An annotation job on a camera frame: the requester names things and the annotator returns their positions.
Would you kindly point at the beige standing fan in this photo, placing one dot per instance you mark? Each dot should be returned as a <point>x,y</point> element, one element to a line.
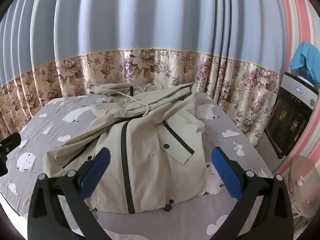
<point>303,187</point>

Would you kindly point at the black glass door cabinet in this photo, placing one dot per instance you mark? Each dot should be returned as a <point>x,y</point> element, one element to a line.
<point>292,111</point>

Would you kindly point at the blue floral curtain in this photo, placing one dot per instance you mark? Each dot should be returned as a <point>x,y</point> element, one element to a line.
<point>233,50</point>

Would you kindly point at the blue cloth on cabinet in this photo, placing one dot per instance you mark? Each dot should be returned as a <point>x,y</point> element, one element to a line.
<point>306,62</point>

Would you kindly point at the beige hooded jacket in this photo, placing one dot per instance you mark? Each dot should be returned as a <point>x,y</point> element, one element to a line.
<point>155,142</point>

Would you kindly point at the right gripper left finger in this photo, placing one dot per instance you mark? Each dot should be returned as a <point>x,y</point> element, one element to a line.
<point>46,218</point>

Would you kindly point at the grey patterned bed sheet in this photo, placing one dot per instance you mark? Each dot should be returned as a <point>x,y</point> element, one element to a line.
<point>198,218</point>

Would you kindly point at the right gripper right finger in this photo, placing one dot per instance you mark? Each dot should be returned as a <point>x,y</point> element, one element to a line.
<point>274,219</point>

